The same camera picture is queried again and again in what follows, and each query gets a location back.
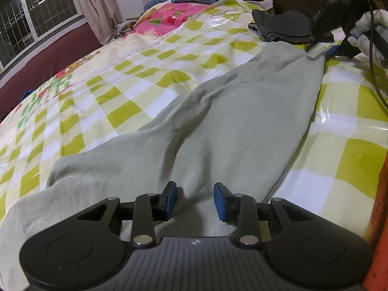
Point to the dark blue cloth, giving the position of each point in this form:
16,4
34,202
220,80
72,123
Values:
156,4

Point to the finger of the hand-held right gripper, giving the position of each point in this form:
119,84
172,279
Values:
345,48

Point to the grey-green pants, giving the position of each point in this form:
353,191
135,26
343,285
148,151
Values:
227,112

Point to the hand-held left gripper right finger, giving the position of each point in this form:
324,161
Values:
219,201

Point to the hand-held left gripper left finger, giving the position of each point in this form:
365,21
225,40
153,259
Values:
171,197

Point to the patterned cloth pile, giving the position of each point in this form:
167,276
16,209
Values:
127,26

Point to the maroon window bench cushion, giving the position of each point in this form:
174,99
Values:
45,57

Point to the dark grey folded garment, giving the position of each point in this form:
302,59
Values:
288,24

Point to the pink strawberry printed bedsheet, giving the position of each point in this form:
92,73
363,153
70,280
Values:
169,15

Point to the barred window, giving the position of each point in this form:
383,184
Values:
45,6

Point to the beige curtain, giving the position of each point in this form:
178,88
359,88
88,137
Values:
97,6

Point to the person's right hand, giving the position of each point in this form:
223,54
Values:
380,18

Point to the orange dotted cloth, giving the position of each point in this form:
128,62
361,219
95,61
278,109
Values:
380,218

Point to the yellow-green checked plastic sheet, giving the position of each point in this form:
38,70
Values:
151,66

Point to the pale pink cloth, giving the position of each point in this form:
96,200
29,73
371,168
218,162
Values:
267,3

